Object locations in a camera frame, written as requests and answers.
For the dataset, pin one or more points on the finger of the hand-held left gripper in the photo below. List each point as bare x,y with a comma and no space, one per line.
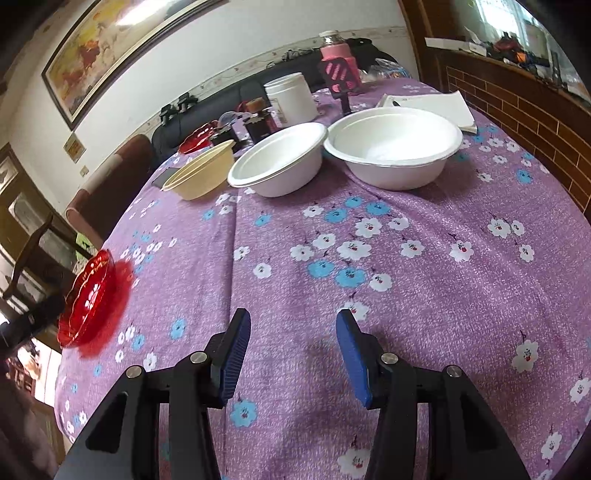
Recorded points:
32,316

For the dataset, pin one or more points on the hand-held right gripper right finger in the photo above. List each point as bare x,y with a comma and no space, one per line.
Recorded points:
353,360

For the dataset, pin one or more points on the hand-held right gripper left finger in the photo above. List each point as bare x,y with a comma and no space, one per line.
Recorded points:
233,360

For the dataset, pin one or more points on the red glass bowl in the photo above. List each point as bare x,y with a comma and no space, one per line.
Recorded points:
87,300

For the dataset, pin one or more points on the beige paper bowl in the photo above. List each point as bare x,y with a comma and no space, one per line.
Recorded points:
203,173

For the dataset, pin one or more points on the medium white paper bowl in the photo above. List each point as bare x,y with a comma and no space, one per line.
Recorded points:
277,161

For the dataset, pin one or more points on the large white paper bowl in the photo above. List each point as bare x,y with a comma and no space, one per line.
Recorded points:
392,143

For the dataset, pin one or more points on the person's left forearm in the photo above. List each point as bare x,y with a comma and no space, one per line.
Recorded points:
21,415

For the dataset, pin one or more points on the dark wooden chair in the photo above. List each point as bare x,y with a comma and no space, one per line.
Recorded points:
25,265

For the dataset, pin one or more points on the brown upholstered chair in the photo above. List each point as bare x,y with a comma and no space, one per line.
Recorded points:
111,180

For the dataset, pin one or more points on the dark phone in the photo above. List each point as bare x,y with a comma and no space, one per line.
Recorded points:
162,178

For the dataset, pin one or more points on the black jar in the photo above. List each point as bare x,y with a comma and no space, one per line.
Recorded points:
228,139

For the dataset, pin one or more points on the red dish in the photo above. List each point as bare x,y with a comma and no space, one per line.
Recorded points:
198,138

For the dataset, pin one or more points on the brown lid dark jar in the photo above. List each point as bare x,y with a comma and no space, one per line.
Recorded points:
261,121

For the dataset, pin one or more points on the black devices on sofa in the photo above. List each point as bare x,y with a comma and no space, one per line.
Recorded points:
178,108

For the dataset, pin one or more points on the black sofa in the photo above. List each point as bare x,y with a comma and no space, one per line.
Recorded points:
207,101

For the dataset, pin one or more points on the white paper sheets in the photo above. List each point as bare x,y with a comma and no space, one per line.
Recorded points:
434,108

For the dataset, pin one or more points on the white plastic jar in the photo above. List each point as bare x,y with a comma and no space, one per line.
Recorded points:
291,99

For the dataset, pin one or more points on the framed painting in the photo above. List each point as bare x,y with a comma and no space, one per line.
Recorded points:
106,46

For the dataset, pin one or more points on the clear plastic bag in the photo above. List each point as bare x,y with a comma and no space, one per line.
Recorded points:
388,69

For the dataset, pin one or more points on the brick pattern wooden counter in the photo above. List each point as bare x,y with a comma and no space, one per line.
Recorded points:
531,115

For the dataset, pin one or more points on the flat white box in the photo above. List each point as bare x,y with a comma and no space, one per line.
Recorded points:
450,44

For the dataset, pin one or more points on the red black bag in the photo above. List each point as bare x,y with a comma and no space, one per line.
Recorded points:
508,45

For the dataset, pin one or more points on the yellow wall plaque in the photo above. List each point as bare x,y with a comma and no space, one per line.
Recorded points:
74,146

